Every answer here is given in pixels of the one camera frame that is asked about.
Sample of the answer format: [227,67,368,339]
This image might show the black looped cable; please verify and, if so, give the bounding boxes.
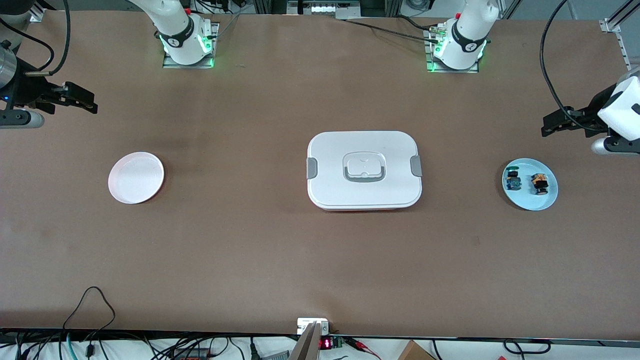
[62,286,117,333]

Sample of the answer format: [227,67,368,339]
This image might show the black coiled floor cable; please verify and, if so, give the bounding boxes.
[504,339,552,355]

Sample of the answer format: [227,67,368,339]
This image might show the aluminium perforated rail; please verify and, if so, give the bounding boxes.
[599,0,640,101]

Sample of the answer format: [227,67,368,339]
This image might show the pink round plate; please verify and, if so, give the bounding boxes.
[108,151,165,205]

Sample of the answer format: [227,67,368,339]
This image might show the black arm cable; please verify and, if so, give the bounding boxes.
[0,0,71,78]
[539,0,608,133]

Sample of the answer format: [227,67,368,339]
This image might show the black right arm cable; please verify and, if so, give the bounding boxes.
[0,0,71,78]

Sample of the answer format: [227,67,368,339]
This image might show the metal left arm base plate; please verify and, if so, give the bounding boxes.
[425,25,480,74]

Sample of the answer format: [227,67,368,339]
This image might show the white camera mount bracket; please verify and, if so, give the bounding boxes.
[297,318,330,336]

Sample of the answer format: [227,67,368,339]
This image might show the white power strip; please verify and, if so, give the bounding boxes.
[310,2,362,15]

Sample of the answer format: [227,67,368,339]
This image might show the white lunch box grey clasps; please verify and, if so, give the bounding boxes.
[306,131,423,211]

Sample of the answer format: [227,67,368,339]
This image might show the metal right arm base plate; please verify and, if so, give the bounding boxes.
[162,22,220,69]

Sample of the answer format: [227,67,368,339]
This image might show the brown cardboard box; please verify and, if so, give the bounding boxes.
[397,340,436,360]

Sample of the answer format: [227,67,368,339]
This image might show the black cable to base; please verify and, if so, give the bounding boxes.
[344,15,442,45]

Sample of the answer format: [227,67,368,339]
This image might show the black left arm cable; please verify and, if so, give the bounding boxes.
[539,0,608,133]

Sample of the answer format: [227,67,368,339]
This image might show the grey aluminium bar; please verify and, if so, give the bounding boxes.
[289,321,322,360]

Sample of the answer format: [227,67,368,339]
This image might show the light blue round plate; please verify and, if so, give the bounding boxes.
[501,158,559,211]

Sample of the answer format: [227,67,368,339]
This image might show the red clip leads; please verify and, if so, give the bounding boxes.
[345,337,382,360]

